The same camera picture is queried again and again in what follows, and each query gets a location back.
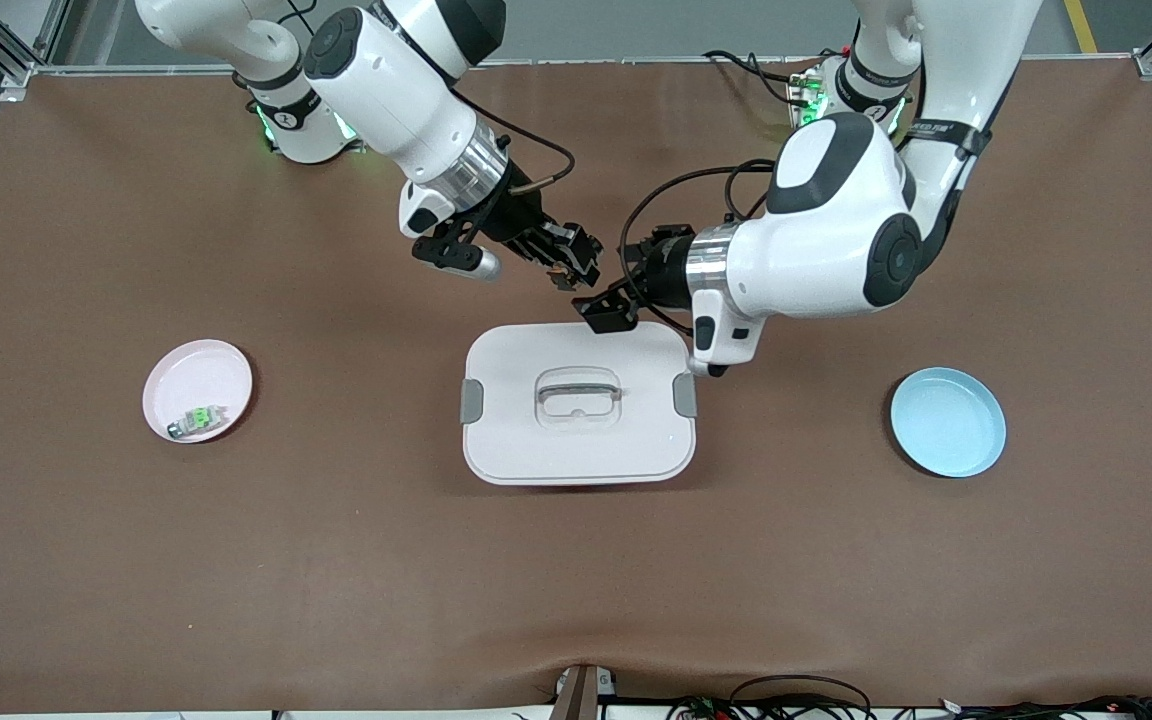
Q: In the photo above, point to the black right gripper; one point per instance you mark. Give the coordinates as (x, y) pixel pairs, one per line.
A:
(521, 220)

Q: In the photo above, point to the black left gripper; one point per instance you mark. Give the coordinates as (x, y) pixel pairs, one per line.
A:
(663, 272)

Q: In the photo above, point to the orange and black switch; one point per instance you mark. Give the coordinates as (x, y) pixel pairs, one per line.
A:
(562, 274)

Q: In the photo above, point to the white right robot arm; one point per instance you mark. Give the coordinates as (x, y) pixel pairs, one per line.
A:
(386, 90)

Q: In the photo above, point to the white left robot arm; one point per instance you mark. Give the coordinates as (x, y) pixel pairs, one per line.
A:
(826, 250)

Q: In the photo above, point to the white lidded storage box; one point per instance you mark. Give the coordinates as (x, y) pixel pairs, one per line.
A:
(576, 450)

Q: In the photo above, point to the brown table mat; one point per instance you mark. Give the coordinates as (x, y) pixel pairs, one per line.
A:
(576, 560)

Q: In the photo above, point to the light blue round plate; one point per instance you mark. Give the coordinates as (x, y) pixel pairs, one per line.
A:
(946, 425)

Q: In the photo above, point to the pink round plate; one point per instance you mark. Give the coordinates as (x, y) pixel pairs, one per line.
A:
(206, 380)

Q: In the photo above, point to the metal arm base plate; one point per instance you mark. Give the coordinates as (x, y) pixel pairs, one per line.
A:
(798, 100)

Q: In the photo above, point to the green and white switch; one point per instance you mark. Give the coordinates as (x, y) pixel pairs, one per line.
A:
(198, 420)

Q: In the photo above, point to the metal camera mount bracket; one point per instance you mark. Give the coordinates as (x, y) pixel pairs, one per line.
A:
(581, 695)

